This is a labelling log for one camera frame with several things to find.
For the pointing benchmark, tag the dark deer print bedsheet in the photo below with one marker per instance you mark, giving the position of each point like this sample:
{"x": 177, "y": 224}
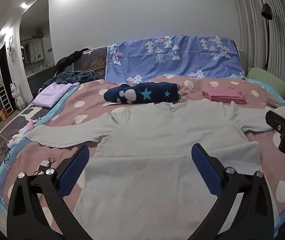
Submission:
{"x": 33, "y": 113}

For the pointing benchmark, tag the pink polka dot blanket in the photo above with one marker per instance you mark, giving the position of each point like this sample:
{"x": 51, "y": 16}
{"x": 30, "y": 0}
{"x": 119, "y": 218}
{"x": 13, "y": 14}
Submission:
{"x": 87, "y": 103}

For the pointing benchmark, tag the black garment on headboard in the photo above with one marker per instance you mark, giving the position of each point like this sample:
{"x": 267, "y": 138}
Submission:
{"x": 69, "y": 60}

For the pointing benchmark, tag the light grey long-sleeve shirt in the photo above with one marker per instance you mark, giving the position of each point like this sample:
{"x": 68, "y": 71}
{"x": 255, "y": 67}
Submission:
{"x": 141, "y": 183}

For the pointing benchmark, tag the folded pink clothes stack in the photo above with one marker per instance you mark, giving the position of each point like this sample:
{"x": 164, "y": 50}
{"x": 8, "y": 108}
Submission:
{"x": 224, "y": 95}

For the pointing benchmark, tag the navy star patterned garment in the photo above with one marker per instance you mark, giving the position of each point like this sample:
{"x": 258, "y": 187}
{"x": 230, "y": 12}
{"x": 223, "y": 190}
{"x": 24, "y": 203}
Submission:
{"x": 147, "y": 92}

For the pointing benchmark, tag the green pillow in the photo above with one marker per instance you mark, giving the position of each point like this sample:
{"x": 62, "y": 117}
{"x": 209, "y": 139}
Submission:
{"x": 259, "y": 74}

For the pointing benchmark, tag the black floor lamp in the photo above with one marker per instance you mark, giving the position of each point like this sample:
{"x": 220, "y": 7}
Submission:
{"x": 267, "y": 15}

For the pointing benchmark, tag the white shelf rack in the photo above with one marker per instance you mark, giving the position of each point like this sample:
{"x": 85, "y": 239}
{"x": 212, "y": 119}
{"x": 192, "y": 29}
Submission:
{"x": 4, "y": 101}

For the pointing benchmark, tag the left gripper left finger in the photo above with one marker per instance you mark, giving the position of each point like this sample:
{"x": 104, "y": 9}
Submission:
{"x": 37, "y": 209}

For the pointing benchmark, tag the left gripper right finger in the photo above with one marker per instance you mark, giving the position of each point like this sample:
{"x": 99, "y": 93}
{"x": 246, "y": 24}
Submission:
{"x": 254, "y": 218}

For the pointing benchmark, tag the dark teal blanket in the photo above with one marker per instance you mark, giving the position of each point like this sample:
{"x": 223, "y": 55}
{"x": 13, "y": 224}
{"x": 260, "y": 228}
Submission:
{"x": 64, "y": 78}

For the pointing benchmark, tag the white cat figurine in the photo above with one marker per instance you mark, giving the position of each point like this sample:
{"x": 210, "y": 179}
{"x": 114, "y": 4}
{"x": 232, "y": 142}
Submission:
{"x": 15, "y": 91}

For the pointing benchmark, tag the small white pink toy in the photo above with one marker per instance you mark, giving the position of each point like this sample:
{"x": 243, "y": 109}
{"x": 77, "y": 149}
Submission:
{"x": 21, "y": 134}

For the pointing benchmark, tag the folded lilac cloth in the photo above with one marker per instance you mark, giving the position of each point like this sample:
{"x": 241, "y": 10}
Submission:
{"x": 49, "y": 96}

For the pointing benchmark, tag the blue tree print sheet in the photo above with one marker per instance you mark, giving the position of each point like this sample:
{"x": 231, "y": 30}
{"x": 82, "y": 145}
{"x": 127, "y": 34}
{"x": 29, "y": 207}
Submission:
{"x": 191, "y": 56}

